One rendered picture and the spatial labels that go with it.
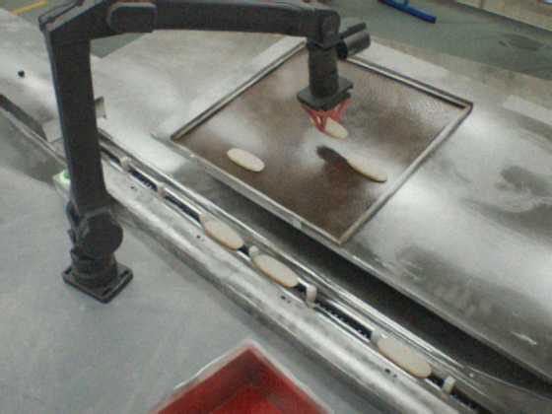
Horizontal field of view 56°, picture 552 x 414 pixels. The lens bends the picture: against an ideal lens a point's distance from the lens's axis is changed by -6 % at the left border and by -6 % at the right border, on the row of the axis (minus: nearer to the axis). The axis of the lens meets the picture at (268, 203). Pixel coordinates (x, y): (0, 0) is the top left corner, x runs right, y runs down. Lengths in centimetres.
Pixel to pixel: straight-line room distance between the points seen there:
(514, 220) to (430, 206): 16
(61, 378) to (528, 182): 94
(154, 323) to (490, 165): 73
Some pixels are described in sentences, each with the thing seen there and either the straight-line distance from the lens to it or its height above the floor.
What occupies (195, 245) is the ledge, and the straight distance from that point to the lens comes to 105.
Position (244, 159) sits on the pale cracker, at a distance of 117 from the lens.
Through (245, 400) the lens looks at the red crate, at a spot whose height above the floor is 82.
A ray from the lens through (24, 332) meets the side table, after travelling 105.
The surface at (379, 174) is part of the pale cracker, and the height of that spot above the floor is 93.
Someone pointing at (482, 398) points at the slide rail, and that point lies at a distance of 91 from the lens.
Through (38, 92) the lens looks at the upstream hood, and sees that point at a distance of 155.
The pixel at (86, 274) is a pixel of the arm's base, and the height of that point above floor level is 87.
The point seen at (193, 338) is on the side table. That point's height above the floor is 82.
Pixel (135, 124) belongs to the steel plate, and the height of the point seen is 82.
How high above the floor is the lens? 160
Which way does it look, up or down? 41 degrees down
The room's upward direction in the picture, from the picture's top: 1 degrees counter-clockwise
